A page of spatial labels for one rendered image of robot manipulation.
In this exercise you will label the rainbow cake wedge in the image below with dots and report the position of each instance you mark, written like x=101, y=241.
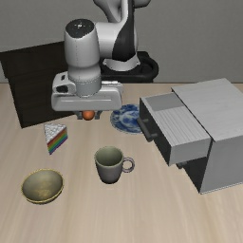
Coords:
x=55, y=136

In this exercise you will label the olive bowl with yellow rim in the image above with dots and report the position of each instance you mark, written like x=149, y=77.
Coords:
x=42, y=186

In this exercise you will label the grey cabinet drawer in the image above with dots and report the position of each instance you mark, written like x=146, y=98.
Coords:
x=177, y=126

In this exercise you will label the grey cabinet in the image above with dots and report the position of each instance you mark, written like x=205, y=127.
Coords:
x=218, y=126

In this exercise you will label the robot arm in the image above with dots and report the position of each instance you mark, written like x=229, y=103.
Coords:
x=82, y=53

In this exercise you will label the blue and white plate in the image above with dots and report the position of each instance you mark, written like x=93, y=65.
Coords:
x=127, y=119

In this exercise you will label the orange egg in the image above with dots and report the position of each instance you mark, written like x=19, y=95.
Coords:
x=89, y=115

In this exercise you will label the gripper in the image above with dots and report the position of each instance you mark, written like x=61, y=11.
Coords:
x=85, y=102

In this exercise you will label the olive green mug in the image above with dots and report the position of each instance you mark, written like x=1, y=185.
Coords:
x=110, y=164

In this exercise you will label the dark slatted rack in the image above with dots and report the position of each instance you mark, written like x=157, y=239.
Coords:
x=28, y=85

